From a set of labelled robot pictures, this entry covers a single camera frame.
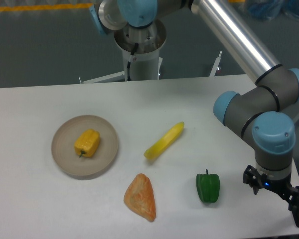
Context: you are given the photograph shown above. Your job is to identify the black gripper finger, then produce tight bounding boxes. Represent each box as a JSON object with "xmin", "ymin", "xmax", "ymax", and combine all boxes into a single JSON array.
[
  {"xmin": 282, "ymin": 183, "xmax": 299, "ymax": 228},
  {"xmin": 243, "ymin": 165, "xmax": 264, "ymax": 195}
]

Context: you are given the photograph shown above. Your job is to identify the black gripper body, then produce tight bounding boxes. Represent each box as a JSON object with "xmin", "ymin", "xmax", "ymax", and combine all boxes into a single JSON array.
[{"xmin": 256, "ymin": 166, "xmax": 292, "ymax": 195}]

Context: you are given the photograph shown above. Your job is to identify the yellow bell pepper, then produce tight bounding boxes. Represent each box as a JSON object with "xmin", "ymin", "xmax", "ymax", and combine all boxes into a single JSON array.
[{"xmin": 74, "ymin": 129, "xmax": 101, "ymax": 158}]

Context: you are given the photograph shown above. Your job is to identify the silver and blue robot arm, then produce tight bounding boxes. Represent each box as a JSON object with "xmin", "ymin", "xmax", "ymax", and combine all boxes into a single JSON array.
[{"xmin": 89, "ymin": 0, "xmax": 299, "ymax": 227}]

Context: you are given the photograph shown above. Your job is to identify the green bell pepper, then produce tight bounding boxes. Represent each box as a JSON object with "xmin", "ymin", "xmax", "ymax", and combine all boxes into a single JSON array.
[{"xmin": 195, "ymin": 169, "xmax": 220, "ymax": 204}]

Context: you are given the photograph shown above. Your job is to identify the beige round plate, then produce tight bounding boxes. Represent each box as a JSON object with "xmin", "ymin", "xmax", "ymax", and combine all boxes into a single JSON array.
[{"xmin": 51, "ymin": 115, "xmax": 119, "ymax": 180}]

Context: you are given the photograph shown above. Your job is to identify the yellow banana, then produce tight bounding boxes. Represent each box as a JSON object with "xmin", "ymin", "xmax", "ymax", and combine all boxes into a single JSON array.
[{"xmin": 144, "ymin": 121, "xmax": 184, "ymax": 160}]

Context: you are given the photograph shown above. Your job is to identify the orange triangular bread pastry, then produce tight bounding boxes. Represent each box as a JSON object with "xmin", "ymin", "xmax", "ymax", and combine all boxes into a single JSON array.
[{"xmin": 124, "ymin": 173, "xmax": 156, "ymax": 222}]

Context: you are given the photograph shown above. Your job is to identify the blue plastic bags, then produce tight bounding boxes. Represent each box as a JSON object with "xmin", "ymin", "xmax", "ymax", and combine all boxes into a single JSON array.
[{"xmin": 244, "ymin": 0, "xmax": 299, "ymax": 20}]

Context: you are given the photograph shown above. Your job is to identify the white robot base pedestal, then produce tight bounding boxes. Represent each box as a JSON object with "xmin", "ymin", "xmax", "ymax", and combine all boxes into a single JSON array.
[{"xmin": 78, "ymin": 19, "xmax": 223, "ymax": 85}]

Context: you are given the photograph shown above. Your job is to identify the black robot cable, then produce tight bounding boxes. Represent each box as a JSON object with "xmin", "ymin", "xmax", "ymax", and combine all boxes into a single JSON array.
[{"xmin": 126, "ymin": 43, "xmax": 140, "ymax": 82}]

